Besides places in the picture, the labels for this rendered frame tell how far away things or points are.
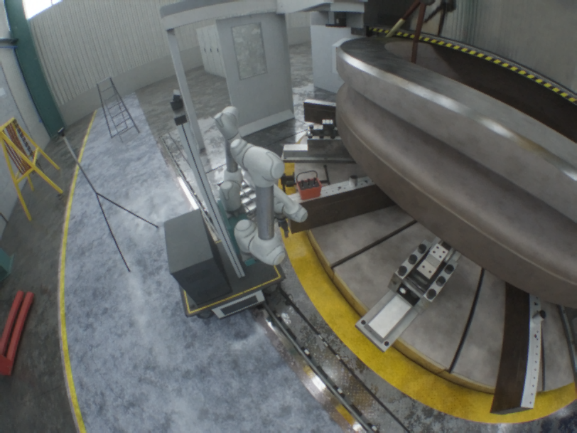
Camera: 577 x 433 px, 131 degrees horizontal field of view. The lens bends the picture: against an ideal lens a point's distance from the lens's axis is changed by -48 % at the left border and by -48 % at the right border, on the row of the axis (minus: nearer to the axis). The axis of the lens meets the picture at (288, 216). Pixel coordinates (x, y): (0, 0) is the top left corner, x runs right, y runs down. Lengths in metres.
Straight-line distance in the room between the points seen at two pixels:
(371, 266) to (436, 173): 0.98
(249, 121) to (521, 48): 5.01
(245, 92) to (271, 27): 1.35
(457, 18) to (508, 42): 0.92
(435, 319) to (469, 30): 4.22
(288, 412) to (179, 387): 0.97
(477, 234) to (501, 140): 0.64
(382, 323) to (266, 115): 4.39
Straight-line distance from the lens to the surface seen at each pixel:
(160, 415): 2.54
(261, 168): 1.18
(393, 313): 1.92
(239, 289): 2.17
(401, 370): 2.31
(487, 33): 4.71
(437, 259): 1.80
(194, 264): 1.77
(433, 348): 2.11
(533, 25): 4.61
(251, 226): 1.64
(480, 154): 1.50
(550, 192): 1.55
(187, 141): 1.35
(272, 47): 5.03
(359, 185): 2.38
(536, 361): 2.18
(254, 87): 4.94
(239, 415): 2.25
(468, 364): 2.23
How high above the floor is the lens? 2.17
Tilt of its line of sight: 46 degrees down
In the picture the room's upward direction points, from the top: 7 degrees counter-clockwise
